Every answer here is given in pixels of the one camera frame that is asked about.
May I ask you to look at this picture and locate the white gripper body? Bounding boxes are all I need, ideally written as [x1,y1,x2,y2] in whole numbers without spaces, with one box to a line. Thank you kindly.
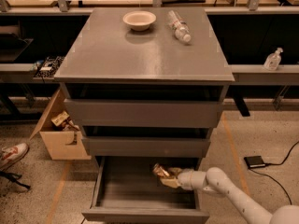
[178,169,206,190]

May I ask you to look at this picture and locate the orange soda can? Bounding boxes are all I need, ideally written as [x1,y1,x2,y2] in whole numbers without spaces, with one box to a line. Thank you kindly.
[152,163,170,178]

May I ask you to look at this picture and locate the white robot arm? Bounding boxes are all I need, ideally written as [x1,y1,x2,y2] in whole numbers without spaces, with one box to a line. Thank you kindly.
[156,167,299,224]

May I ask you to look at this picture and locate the grey open bottom drawer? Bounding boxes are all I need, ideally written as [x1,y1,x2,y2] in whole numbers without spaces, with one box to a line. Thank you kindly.
[82,156,209,224]

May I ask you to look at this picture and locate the grey middle drawer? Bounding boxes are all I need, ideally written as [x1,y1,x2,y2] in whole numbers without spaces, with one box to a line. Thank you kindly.
[82,136,210,158]

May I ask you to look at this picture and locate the grey drawer cabinet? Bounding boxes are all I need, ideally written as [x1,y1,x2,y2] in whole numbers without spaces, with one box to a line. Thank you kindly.
[53,7,235,161]

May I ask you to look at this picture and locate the grey top drawer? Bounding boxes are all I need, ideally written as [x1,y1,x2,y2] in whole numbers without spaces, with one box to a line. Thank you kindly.
[64,99,222,128]

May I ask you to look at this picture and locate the black foot pedal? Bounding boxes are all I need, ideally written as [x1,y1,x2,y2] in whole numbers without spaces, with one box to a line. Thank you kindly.
[244,156,266,169]

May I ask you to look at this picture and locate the cardboard box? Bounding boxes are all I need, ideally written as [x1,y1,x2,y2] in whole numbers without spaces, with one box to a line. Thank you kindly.
[30,89,91,160]

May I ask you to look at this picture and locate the snack package in box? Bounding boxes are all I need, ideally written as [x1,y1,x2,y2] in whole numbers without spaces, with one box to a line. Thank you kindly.
[50,111,79,131]

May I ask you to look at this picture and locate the clear plastic water bottle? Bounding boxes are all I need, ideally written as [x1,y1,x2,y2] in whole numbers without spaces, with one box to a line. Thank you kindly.
[167,10,192,44]

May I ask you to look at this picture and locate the hand sanitizer pump bottle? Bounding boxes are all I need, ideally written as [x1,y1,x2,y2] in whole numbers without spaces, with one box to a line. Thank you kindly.
[263,48,283,71]

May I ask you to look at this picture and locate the white paper bowl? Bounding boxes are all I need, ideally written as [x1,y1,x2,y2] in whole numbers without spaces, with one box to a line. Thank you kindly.
[122,11,156,32]

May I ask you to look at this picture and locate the black tripod leg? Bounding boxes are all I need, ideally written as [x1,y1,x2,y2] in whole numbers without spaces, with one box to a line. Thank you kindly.
[0,171,31,189]

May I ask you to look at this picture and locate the black white patterned notebook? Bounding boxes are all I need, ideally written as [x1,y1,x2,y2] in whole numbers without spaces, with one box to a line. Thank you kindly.
[35,56,64,78]

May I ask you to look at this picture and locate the white red sneaker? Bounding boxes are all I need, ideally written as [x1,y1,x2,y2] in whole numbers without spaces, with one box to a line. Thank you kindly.
[0,143,29,171]

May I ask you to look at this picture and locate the black pedal cable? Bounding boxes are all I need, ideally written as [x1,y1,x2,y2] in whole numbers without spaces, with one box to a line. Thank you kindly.
[249,141,299,206]

